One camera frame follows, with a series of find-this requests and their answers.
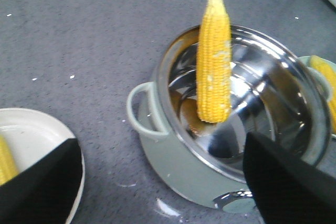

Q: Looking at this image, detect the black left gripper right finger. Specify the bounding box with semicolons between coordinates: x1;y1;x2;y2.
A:
243;132;335;223

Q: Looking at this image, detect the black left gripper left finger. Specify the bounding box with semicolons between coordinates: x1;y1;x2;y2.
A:
1;138;83;223

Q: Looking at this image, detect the yellow corn cob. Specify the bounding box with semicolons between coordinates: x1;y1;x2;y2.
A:
1;135;19;185
310;55;335;134

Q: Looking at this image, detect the white round plate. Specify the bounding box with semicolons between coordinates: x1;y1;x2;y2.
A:
0;107;86;224

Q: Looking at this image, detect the corn cob with pale patch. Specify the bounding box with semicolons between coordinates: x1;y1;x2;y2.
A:
196;0;232;123

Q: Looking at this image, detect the green round plate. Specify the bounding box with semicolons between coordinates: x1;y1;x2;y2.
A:
299;56;335;138

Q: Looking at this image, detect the green electric cooking pot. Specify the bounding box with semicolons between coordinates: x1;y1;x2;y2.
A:
127;25;332;213

